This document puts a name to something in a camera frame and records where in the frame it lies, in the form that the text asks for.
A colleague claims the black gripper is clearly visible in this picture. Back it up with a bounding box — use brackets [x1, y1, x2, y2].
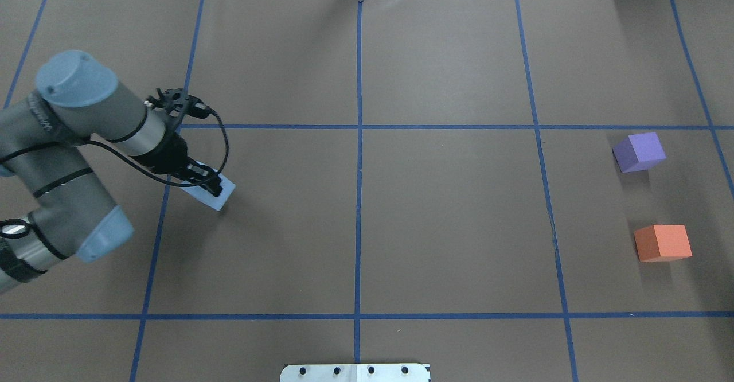
[150, 135, 196, 177]

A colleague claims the light blue foam block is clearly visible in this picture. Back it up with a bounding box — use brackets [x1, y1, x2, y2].
[174, 161, 236, 211]

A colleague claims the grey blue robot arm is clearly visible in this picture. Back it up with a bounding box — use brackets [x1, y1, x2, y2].
[1, 50, 236, 293]

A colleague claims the purple foam block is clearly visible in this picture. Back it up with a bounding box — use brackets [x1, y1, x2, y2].
[612, 132, 667, 174]

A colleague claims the orange foam block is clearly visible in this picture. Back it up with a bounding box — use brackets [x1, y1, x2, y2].
[633, 224, 692, 262]

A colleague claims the silver mounting plate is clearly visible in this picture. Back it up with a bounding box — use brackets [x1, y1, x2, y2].
[279, 363, 432, 381]

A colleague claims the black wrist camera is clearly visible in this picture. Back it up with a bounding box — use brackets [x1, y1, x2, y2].
[145, 88, 210, 119]

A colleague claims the black camera cable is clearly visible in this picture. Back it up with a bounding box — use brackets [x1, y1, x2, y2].
[86, 104, 230, 188]

